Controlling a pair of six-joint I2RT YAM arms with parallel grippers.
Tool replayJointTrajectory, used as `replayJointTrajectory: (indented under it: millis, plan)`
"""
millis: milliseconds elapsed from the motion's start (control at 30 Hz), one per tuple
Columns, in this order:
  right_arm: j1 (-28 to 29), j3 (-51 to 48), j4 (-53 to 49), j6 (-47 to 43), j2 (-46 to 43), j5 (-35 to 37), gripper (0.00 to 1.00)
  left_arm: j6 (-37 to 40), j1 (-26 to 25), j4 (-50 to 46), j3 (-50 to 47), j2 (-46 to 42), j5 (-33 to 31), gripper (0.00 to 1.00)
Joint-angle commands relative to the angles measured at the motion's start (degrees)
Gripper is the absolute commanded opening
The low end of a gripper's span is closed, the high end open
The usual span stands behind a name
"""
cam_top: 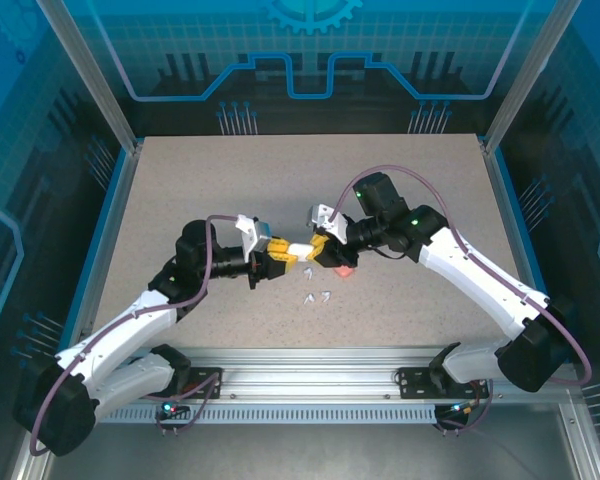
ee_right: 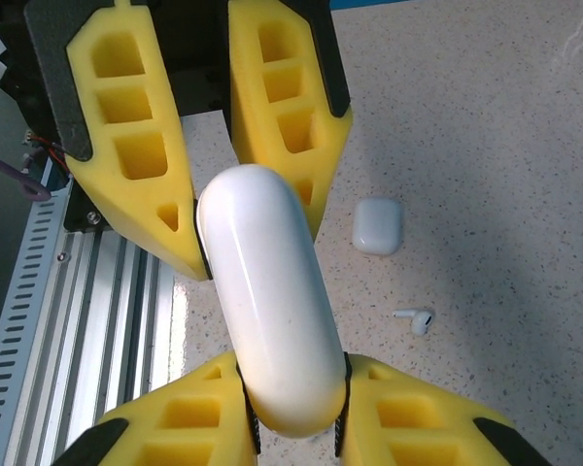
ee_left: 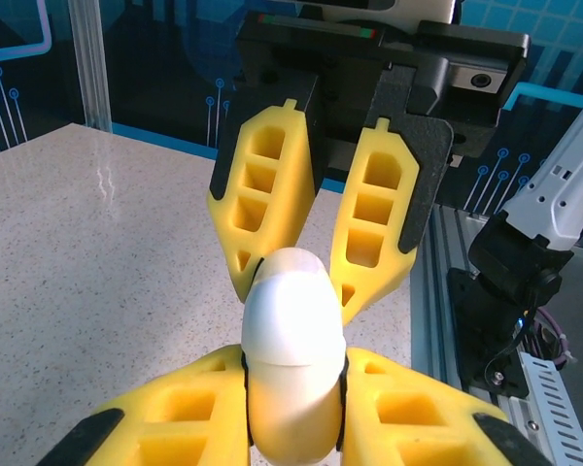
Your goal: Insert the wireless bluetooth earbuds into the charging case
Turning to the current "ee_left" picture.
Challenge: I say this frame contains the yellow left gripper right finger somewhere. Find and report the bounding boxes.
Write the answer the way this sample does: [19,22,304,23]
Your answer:
[338,346,567,466]

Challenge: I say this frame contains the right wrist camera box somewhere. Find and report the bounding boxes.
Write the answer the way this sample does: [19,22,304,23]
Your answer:
[291,0,461,26]

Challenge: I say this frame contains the white slotted cable duct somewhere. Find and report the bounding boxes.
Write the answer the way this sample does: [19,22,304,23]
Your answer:
[507,349,583,466]

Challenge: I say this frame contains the aluminium frame post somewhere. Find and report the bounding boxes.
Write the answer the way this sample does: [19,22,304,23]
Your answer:
[69,0,114,133]

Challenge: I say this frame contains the long aluminium base rail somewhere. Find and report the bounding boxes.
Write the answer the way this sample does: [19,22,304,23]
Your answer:
[410,202,533,466]

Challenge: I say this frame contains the white earbud charging case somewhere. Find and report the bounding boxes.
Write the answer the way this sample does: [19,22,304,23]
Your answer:
[240,246,347,466]

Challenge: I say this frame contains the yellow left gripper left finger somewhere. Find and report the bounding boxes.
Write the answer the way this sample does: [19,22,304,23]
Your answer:
[37,344,253,466]

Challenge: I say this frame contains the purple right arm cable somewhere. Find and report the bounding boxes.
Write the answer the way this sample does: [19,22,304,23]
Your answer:
[528,309,578,366]

